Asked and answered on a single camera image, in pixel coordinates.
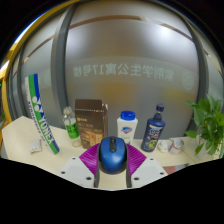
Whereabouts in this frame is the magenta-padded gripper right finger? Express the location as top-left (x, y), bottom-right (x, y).
top-left (125, 143), bottom-right (169, 189)

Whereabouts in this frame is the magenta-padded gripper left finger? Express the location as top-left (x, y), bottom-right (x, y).
top-left (59, 142), bottom-right (101, 189)

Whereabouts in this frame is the blue and black computer mouse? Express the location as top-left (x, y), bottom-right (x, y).
top-left (98, 135), bottom-right (128, 175)

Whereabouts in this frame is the crumpled white tissue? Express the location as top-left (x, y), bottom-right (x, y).
top-left (157, 140), bottom-right (170, 154)

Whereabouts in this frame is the dark blue pump bottle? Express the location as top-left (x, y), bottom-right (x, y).
top-left (140, 103), bottom-right (166, 153)

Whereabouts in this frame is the small jar with white lid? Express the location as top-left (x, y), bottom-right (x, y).
top-left (168, 138), bottom-right (185, 156)

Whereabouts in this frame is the clear bottle with green label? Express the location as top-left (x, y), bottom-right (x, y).
top-left (62, 106), bottom-right (83, 148)

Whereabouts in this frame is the white bottle with blue cap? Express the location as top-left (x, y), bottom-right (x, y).
top-left (116, 110), bottom-right (139, 146)

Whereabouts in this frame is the brown cracker box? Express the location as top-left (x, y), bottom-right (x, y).
top-left (74, 98), bottom-right (109, 150)

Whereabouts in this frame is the small white packet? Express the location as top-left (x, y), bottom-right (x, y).
top-left (28, 138), bottom-right (43, 154)

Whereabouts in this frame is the white green blue shuttlecock tube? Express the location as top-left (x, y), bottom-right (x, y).
top-left (24, 73), bottom-right (61, 155)

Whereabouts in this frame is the green plant in white pot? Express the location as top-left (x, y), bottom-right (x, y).
top-left (184, 94), bottom-right (224, 160)

